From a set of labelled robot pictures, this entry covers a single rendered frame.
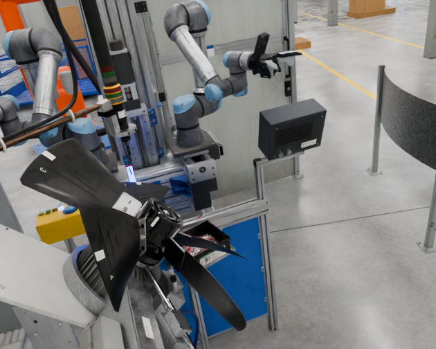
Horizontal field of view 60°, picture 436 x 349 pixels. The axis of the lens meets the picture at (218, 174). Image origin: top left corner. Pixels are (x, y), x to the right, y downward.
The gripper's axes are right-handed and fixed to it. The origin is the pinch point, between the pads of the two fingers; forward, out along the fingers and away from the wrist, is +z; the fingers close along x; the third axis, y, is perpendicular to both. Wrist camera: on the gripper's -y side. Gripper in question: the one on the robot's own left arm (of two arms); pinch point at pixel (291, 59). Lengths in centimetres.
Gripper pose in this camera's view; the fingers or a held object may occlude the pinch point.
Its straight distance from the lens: 151.9
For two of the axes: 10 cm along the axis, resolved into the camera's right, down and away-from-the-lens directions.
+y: 2.3, 8.1, 5.4
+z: 6.7, 2.7, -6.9
